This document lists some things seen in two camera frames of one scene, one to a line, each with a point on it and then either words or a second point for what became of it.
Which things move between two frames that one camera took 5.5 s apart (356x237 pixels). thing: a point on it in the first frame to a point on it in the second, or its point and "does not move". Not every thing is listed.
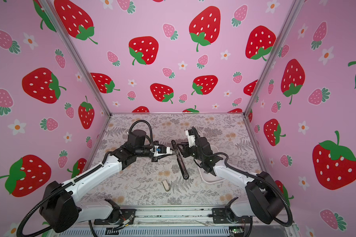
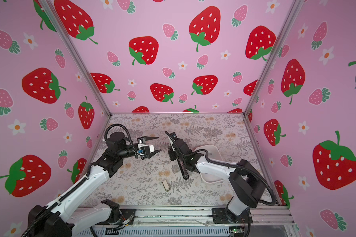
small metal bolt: [165, 184] does not move
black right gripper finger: [196, 134] to [169, 136]
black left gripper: [160, 144] to [144, 138]
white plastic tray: [209, 177] does not move
